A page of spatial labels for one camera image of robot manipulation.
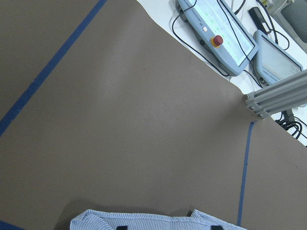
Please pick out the left gripper black right finger tip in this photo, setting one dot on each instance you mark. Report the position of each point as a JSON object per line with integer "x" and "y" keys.
{"x": 215, "y": 227}

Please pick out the left gripper black left finger tip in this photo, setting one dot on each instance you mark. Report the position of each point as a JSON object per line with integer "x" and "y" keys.
{"x": 122, "y": 228}

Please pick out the blue striped button shirt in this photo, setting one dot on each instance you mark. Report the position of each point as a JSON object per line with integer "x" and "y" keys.
{"x": 99, "y": 220}

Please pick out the grey teach pendant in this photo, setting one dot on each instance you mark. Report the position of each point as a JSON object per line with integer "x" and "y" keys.
{"x": 221, "y": 33}
{"x": 271, "y": 63}

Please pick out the aluminium frame post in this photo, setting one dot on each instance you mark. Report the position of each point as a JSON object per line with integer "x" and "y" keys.
{"x": 280, "y": 96}

